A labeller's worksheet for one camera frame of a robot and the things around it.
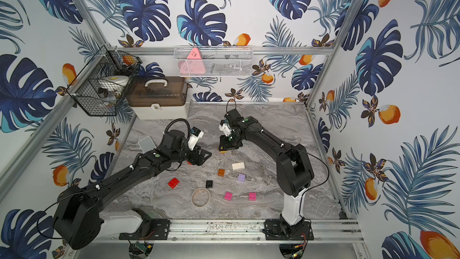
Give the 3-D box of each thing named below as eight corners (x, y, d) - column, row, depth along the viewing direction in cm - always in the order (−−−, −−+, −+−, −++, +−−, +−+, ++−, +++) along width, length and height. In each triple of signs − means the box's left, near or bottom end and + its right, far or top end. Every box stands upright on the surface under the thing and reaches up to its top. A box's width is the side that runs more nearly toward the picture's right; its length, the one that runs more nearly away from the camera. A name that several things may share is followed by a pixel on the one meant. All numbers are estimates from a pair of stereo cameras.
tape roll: (190, 207, 82) (189, 205, 81) (192, 188, 88) (192, 187, 86) (209, 207, 82) (208, 205, 81) (210, 188, 88) (210, 187, 86)
